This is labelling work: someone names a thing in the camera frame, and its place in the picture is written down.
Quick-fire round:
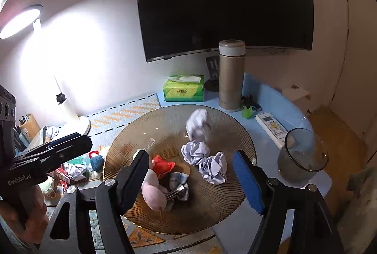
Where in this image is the small cardboard box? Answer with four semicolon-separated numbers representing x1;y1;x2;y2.
281;84;311;113

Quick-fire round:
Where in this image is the wooden pen holder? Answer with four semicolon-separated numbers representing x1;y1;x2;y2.
18;113;41;139

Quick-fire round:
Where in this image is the black wall television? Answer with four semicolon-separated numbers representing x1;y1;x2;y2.
134;0;313;63

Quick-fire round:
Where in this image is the blue white plush toy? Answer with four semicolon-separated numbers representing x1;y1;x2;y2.
88;146;111;172

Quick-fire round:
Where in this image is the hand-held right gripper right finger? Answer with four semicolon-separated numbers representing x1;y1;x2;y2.
233;150;345;254

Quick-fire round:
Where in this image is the white desk lamp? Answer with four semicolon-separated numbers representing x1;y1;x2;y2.
0;4;91;137

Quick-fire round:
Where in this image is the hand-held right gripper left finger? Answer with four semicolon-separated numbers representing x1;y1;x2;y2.
38;150;151;254

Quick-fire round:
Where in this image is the black phone stand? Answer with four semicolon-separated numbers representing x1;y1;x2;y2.
204;56;221;92

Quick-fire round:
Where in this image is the pink plush toy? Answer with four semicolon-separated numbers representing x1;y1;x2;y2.
132;138;169;217

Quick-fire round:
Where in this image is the beige thermos bottle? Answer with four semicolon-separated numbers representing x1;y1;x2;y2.
218;39;246;112

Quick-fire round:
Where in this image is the pale green plush toy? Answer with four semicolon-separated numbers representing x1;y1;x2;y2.
38;176;58;198

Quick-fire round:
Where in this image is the white remote control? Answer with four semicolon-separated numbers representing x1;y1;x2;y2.
255;112;288;150

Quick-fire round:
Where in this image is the paper ball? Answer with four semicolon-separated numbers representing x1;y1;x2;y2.
63;162;89;182
198;151;229;185
180;140;211;166
185;109;213;142
43;125;61;139

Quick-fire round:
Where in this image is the grey plaid cloth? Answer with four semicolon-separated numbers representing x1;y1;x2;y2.
160;172;190;202

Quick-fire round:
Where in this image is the person's left hand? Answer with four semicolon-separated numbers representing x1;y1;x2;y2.
0;186;49;246

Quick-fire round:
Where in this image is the red knitted cloth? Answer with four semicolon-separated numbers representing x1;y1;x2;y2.
151;155;176;179

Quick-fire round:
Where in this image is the dark red snack box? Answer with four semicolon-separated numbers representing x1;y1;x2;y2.
54;167;77;185

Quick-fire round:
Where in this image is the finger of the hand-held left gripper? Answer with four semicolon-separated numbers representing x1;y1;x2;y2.
29;135;94;174
13;133;82;159

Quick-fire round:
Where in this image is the pale green cloth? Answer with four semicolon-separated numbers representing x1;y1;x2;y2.
337;167;377;254

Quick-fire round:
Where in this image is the smoked glass cup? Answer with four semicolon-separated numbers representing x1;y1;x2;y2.
277;128;329;184

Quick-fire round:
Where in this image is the gold ribbed glass plate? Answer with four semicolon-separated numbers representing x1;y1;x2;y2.
103;105;257;234

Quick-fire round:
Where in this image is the small green black toy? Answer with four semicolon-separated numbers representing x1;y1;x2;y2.
241;95;262;111

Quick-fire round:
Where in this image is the green tissue box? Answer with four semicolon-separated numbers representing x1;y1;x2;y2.
163;75;205;103

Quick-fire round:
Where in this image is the patterned table mat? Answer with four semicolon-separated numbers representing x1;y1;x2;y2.
44;92;227;254

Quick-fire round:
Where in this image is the beige door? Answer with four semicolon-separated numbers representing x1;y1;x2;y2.
330;0;377;137

